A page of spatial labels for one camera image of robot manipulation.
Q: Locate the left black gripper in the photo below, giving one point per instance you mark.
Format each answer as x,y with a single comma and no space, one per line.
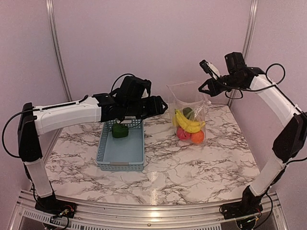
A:
156,106

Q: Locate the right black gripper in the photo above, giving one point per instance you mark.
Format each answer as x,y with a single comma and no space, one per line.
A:
213,91

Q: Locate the clear zip top bag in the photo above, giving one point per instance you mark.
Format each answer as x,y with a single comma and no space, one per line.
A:
186,94

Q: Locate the red toy apple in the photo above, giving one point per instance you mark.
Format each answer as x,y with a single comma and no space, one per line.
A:
182,134

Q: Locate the yellow toy bananas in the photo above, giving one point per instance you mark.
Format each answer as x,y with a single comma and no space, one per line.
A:
188,125

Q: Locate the orange toy orange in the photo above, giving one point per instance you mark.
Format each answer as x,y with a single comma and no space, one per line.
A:
198,137

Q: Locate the dark green toy pepper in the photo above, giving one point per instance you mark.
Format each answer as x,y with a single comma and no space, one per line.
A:
119,131

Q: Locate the yellow toy pear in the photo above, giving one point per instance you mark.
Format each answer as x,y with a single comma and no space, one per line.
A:
174,121

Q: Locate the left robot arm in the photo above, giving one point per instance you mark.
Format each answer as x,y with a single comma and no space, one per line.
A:
36,121

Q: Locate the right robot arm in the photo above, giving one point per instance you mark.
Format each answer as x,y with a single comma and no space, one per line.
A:
290,135

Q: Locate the light blue plastic basket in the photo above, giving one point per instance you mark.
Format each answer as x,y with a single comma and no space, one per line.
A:
124,153

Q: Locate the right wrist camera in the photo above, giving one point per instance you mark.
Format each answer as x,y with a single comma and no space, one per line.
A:
219,66

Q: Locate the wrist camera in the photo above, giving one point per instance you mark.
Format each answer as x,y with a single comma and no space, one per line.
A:
131,89
219,66

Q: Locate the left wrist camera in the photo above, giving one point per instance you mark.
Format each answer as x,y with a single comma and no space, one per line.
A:
131,89

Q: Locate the right aluminium frame post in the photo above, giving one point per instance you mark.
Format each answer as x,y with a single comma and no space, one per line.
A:
250,28

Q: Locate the aluminium frame post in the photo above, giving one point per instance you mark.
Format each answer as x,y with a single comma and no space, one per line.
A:
56,46
250,28

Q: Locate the left aluminium frame post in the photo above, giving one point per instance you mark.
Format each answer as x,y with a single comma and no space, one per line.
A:
56,46

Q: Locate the front aluminium rail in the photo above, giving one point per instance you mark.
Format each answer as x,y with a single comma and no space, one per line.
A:
92,215

